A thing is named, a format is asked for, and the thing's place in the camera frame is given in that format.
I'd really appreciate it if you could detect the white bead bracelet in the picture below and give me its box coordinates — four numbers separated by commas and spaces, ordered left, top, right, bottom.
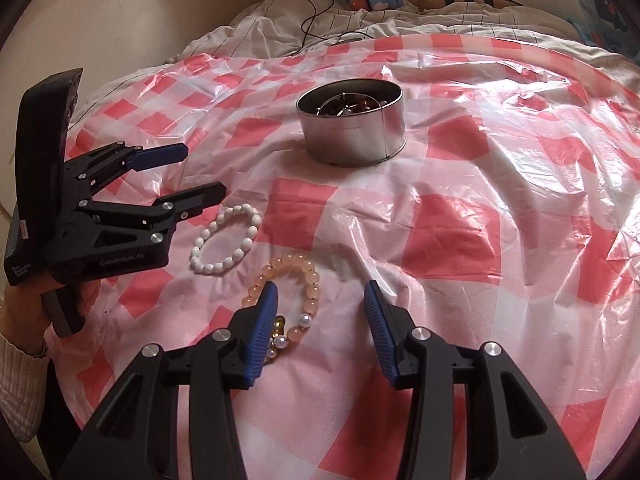
188, 202, 263, 276

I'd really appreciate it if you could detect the pink bead bracelet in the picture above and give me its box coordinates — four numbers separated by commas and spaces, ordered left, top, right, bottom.
241, 252, 321, 363

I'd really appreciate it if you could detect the left knit sleeve forearm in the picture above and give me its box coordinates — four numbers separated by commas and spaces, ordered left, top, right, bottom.
0, 336, 50, 443

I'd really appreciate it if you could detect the person left hand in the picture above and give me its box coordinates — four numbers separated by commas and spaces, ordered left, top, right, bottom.
1, 273, 62, 356

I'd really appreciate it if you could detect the round metal tin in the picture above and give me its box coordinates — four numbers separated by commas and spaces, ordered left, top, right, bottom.
296, 78, 406, 167

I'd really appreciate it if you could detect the pink checkered plastic sheet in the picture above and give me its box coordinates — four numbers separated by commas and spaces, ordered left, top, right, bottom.
49, 35, 639, 479

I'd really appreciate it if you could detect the white striped duvet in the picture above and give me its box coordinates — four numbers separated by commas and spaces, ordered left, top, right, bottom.
171, 0, 639, 91

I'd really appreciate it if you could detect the striped pillow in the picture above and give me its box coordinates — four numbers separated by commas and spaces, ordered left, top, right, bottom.
407, 0, 522, 11

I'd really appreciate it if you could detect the right whale curtain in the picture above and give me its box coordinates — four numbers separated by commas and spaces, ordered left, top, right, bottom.
574, 0, 639, 63

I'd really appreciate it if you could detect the black charger cable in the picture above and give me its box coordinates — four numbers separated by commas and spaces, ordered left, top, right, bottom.
284, 0, 371, 57

